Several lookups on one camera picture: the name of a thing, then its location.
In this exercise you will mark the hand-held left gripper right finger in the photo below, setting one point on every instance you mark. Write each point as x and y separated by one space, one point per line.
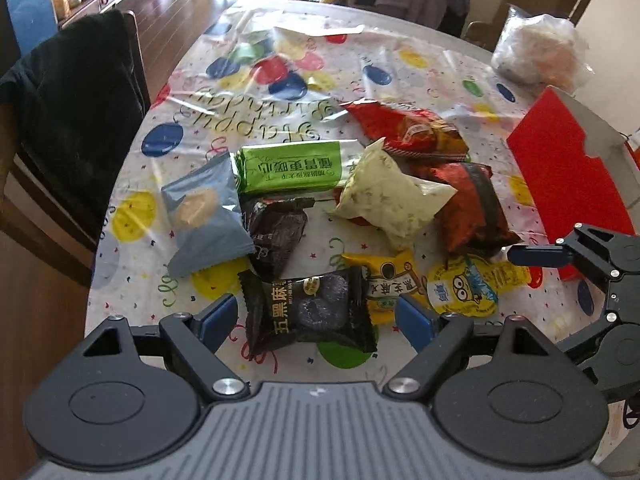
415 322

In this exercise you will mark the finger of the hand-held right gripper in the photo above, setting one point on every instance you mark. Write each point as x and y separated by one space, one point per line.
537 255
587 342

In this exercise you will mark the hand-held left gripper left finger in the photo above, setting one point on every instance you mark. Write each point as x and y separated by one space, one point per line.
220 317

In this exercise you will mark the red cardboard box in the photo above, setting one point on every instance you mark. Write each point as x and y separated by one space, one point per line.
560 170

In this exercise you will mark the black sesame snack packet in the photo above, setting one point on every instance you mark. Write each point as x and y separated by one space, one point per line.
310 310

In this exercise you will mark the dark brown candy packet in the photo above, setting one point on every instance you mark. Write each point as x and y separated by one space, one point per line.
272 230

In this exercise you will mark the shiny red snack packet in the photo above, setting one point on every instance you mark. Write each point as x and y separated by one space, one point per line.
400 125

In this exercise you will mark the small yellow snack packet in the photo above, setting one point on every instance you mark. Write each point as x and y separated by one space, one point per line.
382 280

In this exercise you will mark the yellow cartoon jelly packet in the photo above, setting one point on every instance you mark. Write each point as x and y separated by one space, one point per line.
470 285

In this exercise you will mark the dark red snack packet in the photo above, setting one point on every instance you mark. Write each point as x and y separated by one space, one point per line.
470 210

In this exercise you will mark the grey-blue cookie packet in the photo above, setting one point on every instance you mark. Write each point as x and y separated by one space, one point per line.
205 220

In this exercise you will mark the cream speckled snack packet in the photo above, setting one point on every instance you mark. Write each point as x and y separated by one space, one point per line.
390 195

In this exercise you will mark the green snack packet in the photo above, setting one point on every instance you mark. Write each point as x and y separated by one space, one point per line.
290 167

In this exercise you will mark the clear plastic bag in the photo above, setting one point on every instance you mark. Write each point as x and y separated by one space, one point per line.
537 47

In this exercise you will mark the dotted party tablecloth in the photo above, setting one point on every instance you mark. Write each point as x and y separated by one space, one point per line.
310 90

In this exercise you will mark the white paper sheet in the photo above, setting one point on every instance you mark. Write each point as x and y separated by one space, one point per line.
320 31

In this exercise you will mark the blue panel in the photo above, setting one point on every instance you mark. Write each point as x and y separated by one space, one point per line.
32 10

